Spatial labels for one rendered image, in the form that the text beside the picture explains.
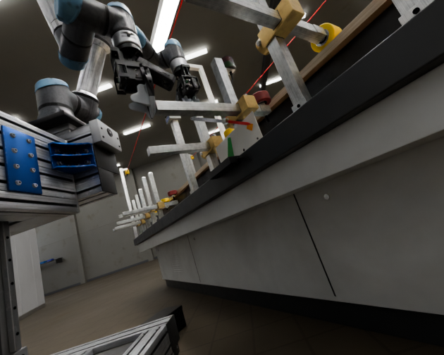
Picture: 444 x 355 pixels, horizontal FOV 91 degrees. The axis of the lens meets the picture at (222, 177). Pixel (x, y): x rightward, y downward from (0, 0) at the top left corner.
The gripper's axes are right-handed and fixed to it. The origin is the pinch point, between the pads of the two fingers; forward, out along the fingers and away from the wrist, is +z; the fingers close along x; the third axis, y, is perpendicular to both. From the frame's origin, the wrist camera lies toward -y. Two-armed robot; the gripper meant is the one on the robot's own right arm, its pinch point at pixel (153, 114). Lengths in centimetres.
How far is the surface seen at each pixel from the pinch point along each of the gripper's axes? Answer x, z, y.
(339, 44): 29, -5, -49
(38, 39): -433, -488, 46
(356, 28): 34, -5, -49
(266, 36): 21.0, -11.2, -29.5
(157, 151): -23.4, 0.0, -6.5
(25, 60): -502, -488, 82
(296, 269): -24, 61, -52
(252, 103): 5.1, -1.3, -32.3
